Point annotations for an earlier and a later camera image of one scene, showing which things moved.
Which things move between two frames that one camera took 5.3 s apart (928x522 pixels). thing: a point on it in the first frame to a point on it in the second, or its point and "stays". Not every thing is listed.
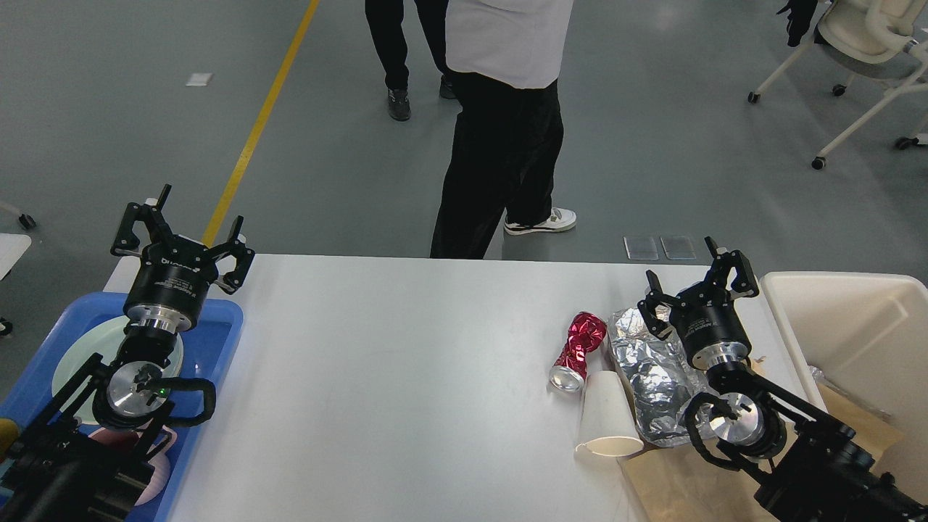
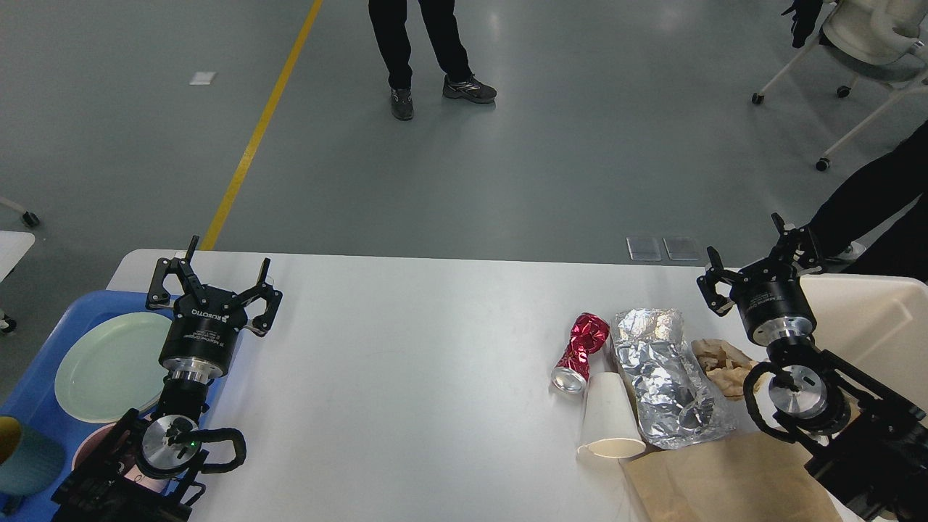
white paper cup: x=610 y=427 stays
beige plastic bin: x=866 y=335 stays
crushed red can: x=586 y=331 stays
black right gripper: x=707 y=321 to x=769 y=296
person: x=506 y=56 to x=871 y=194
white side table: x=12 y=246 stays
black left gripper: x=175 y=274 to x=206 y=320
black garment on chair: x=800 y=17 stays
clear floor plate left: x=641 y=249 stays
